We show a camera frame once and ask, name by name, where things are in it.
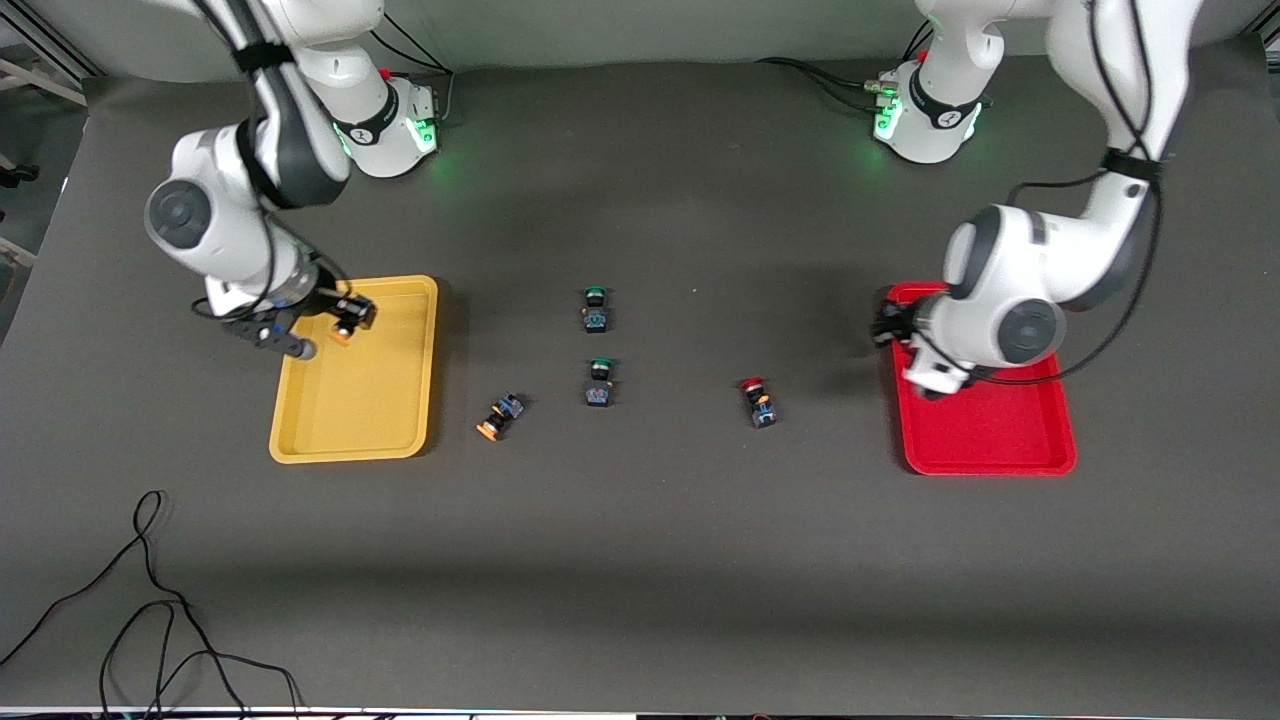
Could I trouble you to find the yellow push button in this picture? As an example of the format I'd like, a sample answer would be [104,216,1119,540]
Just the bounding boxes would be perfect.
[329,300,377,348]
[476,393,526,441]

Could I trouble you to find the red mushroom push button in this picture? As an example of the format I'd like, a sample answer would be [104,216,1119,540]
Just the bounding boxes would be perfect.
[739,376,779,430]

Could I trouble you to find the yellow plastic tray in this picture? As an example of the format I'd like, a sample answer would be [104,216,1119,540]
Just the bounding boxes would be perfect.
[269,275,440,465]

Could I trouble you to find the red plastic tray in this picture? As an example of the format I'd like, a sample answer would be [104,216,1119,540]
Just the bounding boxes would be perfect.
[887,282,1078,477]

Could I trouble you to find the dark grey table mat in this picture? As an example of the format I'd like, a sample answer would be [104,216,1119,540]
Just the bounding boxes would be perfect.
[0,35,1280,717]

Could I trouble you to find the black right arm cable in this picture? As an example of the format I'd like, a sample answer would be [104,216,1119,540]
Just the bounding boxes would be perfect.
[190,0,346,321]

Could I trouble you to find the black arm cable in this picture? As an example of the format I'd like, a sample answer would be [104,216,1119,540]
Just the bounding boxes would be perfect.
[190,0,346,321]
[985,0,1169,387]

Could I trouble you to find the black right base cables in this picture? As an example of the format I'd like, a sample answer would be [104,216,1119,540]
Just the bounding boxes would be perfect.
[370,12,458,129]

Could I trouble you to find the black base cables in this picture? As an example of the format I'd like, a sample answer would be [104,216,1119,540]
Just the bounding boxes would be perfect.
[755,20,936,116]
[370,12,458,129]

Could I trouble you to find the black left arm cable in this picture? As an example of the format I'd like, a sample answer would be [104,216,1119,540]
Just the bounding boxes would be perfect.
[985,0,1169,387]

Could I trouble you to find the black left base cables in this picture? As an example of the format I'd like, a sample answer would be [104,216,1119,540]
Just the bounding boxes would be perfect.
[755,20,936,116]

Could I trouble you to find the black loose cable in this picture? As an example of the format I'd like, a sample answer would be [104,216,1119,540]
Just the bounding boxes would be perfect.
[0,490,303,720]

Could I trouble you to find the aluminium frame bar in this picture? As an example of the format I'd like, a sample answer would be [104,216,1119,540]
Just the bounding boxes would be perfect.
[0,0,101,109]

